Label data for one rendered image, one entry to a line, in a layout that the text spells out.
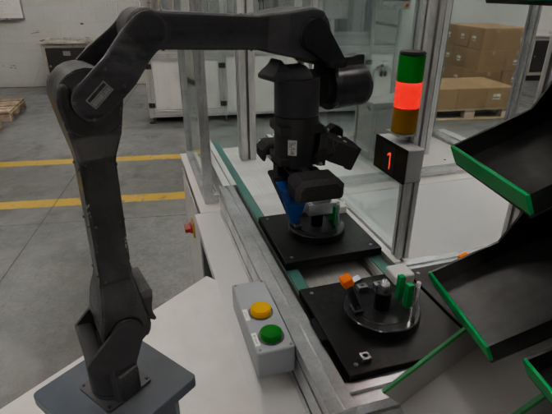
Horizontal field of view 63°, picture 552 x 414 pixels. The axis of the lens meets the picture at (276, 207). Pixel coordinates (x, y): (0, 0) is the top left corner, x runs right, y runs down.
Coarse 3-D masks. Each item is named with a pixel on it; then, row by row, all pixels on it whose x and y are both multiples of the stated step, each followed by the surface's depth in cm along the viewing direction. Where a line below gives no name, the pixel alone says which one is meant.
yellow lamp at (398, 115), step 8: (400, 112) 87; (408, 112) 87; (416, 112) 88; (392, 120) 90; (400, 120) 88; (408, 120) 88; (416, 120) 89; (392, 128) 90; (400, 128) 89; (408, 128) 88
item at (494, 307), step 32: (512, 224) 53; (544, 224) 53; (480, 256) 54; (512, 256) 54; (544, 256) 52; (448, 288) 54; (480, 288) 52; (512, 288) 50; (544, 288) 48; (480, 320) 48; (512, 320) 47; (544, 320) 43; (512, 352) 44
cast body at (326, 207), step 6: (306, 204) 108; (312, 204) 108; (318, 204) 108; (324, 204) 108; (330, 204) 109; (336, 204) 111; (306, 210) 109; (312, 210) 108; (318, 210) 108; (324, 210) 109; (330, 210) 110
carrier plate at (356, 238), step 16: (272, 224) 117; (288, 224) 117; (352, 224) 117; (272, 240) 109; (288, 240) 109; (352, 240) 109; (368, 240) 109; (288, 256) 102; (304, 256) 102; (320, 256) 102; (336, 256) 103; (352, 256) 105
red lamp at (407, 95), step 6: (396, 84) 87; (402, 84) 85; (408, 84) 85; (414, 84) 85; (420, 84) 85; (396, 90) 87; (402, 90) 86; (408, 90) 85; (414, 90) 85; (420, 90) 86; (396, 96) 87; (402, 96) 86; (408, 96) 86; (414, 96) 86; (420, 96) 87; (396, 102) 88; (402, 102) 86; (408, 102) 86; (414, 102) 86; (402, 108) 87; (408, 108) 87; (414, 108) 87
